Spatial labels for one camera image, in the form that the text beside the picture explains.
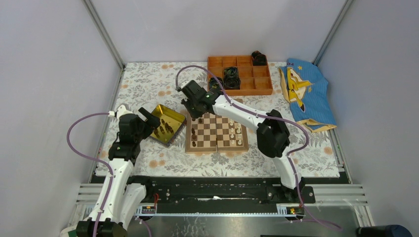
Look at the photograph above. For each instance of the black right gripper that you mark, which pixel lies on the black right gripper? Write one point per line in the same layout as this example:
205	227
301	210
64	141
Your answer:
186	102

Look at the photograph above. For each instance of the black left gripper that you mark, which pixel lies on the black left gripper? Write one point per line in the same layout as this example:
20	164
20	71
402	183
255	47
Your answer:
153	121

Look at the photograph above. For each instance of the gold tin box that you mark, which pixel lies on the gold tin box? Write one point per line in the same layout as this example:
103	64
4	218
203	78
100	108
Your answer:
171	125

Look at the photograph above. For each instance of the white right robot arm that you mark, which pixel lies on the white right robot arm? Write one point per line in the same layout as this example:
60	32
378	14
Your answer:
272	134

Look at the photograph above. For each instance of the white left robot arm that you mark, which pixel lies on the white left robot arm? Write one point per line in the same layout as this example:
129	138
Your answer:
119	200

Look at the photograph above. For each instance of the wooden chessboard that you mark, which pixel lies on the wooden chessboard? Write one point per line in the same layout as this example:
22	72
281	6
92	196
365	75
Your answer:
213	133

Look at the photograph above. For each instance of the orange wooden compartment tray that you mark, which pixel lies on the orange wooden compartment tray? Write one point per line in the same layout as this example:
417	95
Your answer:
254	79

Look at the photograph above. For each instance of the blue pikachu shirt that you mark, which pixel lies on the blue pikachu shirt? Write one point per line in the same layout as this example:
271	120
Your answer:
305	89

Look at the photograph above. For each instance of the green checkered mat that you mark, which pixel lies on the green checkered mat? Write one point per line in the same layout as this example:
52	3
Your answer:
68	232

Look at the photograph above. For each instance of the floral tablecloth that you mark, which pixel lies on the floral tablecloth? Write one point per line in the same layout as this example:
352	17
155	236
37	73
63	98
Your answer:
148	84

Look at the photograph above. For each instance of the black cylinder object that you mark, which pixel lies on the black cylinder object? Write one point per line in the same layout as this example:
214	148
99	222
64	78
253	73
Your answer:
383	231

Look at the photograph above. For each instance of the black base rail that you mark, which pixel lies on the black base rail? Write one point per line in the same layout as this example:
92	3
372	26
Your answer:
217	195

